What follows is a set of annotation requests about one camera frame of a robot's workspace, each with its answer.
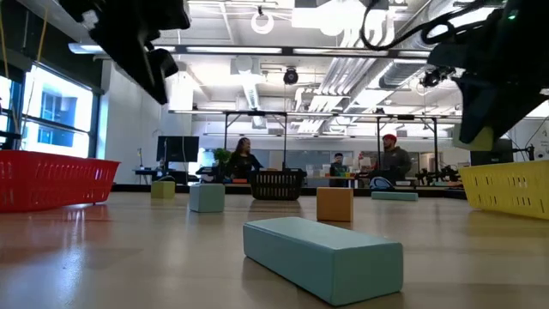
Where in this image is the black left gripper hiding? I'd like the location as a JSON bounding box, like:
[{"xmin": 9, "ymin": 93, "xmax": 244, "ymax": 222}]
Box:
[{"xmin": 57, "ymin": 0, "xmax": 192, "ymax": 106}]

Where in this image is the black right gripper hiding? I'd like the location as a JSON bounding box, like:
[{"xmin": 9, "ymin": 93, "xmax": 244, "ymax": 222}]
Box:
[{"xmin": 449, "ymin": 0, "xmax": 549, "ymax": 145}]

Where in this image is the green wooden block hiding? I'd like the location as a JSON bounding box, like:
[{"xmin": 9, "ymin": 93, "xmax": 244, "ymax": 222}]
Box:
[{"xmin": 452, "ymin": 123, "xmax": 495, "ymax": 152}]

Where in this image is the green wooden cube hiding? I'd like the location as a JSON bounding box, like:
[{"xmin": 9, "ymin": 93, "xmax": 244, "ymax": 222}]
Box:
[{"xmin": 150, "ymin": 180, "xmax": 177, "ymax": 200}]

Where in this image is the light blue wooden cube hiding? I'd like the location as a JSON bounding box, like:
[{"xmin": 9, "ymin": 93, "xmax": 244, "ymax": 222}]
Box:
[{"xmin": 189, "ymin": 183, "xmax": 226, "ymax": 214}]

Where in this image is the orange wooden cube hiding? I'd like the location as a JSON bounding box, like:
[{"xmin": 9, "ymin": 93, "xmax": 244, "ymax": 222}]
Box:
[{"xmin": 316, "ymin": 186, "xmax": 355, "ymax": 223}]

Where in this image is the long light blue wooden block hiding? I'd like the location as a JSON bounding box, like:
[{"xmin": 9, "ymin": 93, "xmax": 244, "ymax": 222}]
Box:
[{"xmin": 242, "ymin": 215, "xmax": 405, "ymax": 307}]

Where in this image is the black computer monitor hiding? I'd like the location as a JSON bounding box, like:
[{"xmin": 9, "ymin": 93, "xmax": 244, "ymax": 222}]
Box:
[
  {"xmin": 469, "ymin": 149, "xmax": 515, "ymax": 167},
  {"xmin": 156, "ymin": 136, "xmax": 200, "ymax": 163}
]

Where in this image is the black ceiling lamp cluster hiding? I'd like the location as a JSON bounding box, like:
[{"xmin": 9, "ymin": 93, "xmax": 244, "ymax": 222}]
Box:
[{"xmin": 419, "ymin": 64, "xmax": 456, "ymax": 89}]

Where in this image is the long ceiling light bar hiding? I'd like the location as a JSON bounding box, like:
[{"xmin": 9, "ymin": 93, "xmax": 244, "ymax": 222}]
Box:
[{"xmin": 68, "ymin": 42, "xmax": 434, "ymax": 60}]

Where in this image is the yellow plastic basket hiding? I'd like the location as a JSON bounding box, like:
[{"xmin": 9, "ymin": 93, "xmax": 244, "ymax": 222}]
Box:
[{"xmin": 458, "ymin": 159, "xmax": 549, "ymax": 221}]

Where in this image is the person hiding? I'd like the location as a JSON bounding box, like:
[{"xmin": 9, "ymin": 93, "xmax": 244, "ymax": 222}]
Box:
[
  {"xmin": 226, "ymin": 136, "xmax": 263, "ymax": 179},
  {"xmin": 329, "ymin": 152, "xmax": 349, "ymax": 188},
  {"xmin": 372, "ymin": 133, "xmax": 413, "ymax": 184}
]

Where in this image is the large window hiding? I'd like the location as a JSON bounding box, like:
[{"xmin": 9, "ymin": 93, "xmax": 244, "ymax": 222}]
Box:
[{"xmin": 0, "ymin": 64, "xmax": 102, "ymax": 160}]

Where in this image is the green potted plant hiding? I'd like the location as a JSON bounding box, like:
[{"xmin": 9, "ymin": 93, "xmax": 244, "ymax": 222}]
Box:
[{"xmin": 213, "ymin": 148, "xmax": 232, "ymax": 173}]

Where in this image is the blue white round object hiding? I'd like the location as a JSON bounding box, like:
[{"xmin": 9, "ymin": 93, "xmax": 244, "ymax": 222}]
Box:
[{"xmin": 369, "ymin": 176, "xmax": 396, "ymax": 192}]

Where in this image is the red plastic basket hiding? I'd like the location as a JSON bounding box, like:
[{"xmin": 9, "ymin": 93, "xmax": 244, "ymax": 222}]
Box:
[{"xmin": 0, "ymin": 149, "xmax": 121, "ymax": 215}]

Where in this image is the black plastic basket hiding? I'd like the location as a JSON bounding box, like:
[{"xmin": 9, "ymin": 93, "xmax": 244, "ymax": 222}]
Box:
[{"xmin": 247, "ymin": 167, "xmax": 306, "ymax": 202}]

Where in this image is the black metal gantry frame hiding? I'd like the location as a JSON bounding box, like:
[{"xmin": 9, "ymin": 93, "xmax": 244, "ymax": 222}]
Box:
[
  {"xmin": 376, "ymin": 113, "xmax": 439, "ymax": 181},
  {"xmin": 222, "ymin": 110, "xmax": 289, "ymax": 173}
]

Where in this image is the silver ventilation duct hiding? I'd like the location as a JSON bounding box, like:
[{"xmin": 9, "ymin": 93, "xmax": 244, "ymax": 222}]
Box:
[{"xmin": 377, "ymin": 40, "xmax": 434, "ymax": 89}]

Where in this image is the white hanging ring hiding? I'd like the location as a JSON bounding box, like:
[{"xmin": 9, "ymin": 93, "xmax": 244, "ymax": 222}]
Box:
[{"xmin": 250, "ymin": 11, "xmax": 275, "ymax": 35}]

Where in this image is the black aluminium table frame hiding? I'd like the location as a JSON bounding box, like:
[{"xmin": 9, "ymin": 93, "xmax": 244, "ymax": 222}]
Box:
[{"xmin": 111, "ymin": 183, "xmax": 468, "ymax": 201}]

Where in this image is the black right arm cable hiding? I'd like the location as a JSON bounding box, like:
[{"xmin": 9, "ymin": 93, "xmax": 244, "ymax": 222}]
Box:
[{"xmin": 359, "ymin": 0, "xmax": 510, "ymax": 52}]

